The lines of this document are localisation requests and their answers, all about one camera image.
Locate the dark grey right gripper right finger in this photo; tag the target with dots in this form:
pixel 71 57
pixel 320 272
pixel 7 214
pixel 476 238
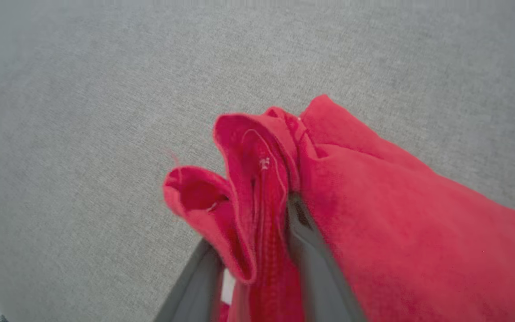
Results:
pixel 320 277

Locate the red jersey garment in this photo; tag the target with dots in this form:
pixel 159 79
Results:
pixel 396 232

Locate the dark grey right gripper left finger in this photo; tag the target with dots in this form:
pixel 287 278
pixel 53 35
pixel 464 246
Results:
pixel 199 286

